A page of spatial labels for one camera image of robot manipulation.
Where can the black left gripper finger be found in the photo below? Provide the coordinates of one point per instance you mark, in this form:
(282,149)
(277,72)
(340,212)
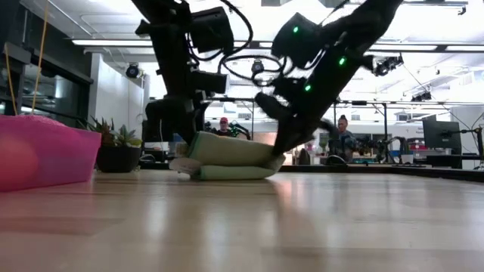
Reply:
(187,130)
(201,119)

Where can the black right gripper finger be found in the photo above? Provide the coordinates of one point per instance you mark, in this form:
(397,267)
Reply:
(302,136)
(283,140)

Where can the light green microfiber towel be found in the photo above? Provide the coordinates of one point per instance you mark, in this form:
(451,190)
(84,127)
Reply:
(230,153)

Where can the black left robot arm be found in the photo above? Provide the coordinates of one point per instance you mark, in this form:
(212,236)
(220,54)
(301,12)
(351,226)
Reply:
(170,49)

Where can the black background robot arm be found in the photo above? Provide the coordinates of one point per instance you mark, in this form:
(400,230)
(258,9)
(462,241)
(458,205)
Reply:
(240,130)
(378,145)

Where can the person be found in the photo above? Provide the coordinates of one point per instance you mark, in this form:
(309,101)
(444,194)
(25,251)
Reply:
(224,127)
(343,130)

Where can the black round ceiling device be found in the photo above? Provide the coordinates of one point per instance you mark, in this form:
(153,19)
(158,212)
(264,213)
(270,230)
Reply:
(257,67)
(132,70)

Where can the succulent in black pot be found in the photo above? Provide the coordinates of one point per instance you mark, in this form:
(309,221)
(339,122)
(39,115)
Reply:
(119,158)

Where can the ceiling light strip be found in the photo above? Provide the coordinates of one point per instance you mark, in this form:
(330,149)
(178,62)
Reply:
(113,42)
(404,47)
(465,48)

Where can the black ceiling track lights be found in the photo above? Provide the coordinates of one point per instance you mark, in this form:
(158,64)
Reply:
(421,96)

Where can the pink translucent plastic bin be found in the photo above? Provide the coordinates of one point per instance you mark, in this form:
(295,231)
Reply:
(49,155)

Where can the black computer monitor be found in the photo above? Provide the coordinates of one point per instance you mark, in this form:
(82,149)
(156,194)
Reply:
(441,136)

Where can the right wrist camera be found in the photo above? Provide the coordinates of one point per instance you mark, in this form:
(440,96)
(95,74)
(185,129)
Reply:
(270,106)

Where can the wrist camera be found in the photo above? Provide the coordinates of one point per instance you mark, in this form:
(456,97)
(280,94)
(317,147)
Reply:
(270,106)
(208,82)

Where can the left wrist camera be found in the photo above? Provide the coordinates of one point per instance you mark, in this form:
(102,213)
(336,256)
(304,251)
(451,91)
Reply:
(208,82)

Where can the black aluminium table frame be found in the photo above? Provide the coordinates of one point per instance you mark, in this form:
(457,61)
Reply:
(378,170)

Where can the black ceiling camera rig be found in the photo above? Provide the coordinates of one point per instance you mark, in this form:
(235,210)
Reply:
(387,65)

